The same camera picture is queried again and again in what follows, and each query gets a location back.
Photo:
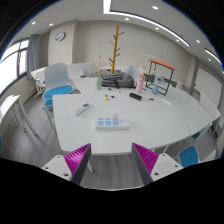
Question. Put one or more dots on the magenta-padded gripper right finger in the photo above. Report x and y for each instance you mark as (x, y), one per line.
(146, 159)

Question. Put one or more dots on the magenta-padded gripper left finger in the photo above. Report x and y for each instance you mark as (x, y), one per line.
(78, 158)

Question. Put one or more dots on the white power strip blue sockets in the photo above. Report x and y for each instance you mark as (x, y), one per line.
(113, 125)

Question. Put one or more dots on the white remote control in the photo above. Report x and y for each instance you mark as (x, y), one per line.
(82, 109)

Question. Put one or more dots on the white chair blue seat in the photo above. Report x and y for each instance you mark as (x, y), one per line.
(56, 76)
(49, 102)

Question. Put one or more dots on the black rectangular case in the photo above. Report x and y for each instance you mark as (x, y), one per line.
(135, 96)

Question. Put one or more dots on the blue vase with stems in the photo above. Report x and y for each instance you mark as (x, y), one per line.
(155, 90)

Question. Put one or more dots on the pink vase with flowers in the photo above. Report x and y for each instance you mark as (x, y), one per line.
(139, 86)

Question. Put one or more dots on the black marker pen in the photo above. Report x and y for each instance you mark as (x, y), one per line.
(114, 89)

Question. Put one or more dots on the green vase with dried flowers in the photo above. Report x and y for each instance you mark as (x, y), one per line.
(98, 83)

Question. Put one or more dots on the grey backpack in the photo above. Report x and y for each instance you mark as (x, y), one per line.
(118, 80)

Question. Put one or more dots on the white side desk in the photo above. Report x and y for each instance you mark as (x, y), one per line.
(10, 103)

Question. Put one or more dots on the whiteboard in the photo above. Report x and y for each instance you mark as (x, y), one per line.
(206, 86)

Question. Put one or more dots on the grey curtain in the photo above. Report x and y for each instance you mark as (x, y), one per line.
(33, 56)

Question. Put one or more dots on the wooden coat rack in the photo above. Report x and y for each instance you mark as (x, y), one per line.
(115, 50)

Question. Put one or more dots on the window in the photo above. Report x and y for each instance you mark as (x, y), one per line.
(10, 66)

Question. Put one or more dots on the ceiling lights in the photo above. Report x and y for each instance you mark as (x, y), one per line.
(106, 6)

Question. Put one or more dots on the black frame stand orange top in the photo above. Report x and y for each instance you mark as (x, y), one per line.
(163, 63)

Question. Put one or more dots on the round wall clock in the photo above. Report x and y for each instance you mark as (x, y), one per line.
(60, 36)

